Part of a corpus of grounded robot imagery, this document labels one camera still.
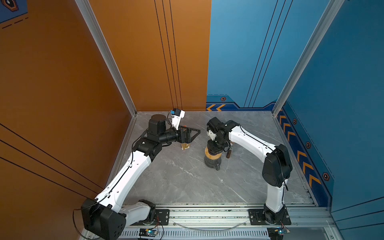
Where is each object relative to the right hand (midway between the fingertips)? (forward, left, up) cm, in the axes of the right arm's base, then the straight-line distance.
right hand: (211, 150), depth 87 cm
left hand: (-2, +9, +21) cm, 23 cm away
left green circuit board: (-38, +32, -11) cm, 51 cm away
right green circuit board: (-38, -29, -13) cm, 50 cm away
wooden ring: (-5, 0, 0) cm, 5 cm away
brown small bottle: (0, -11, -5) cm, 12 cm away
